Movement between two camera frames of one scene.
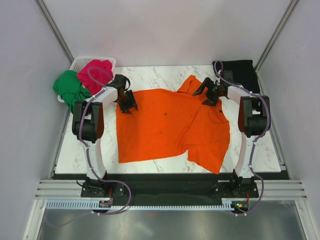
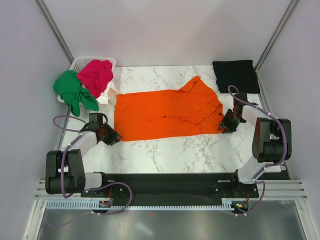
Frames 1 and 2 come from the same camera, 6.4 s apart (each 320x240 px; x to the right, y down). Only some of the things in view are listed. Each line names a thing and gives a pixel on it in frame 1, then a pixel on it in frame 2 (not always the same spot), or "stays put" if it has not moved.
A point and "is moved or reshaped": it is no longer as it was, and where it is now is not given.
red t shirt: x=95 y=74 stays put
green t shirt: x=69 y=86 stays put
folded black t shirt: x=244 y=74 stays put
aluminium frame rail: x=279 y=189 stays put
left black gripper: x=131 y=103 to x=114 y=135
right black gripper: x=209 y=84 to x=229 y=128
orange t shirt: x=168 y=122 is moved or reshaped
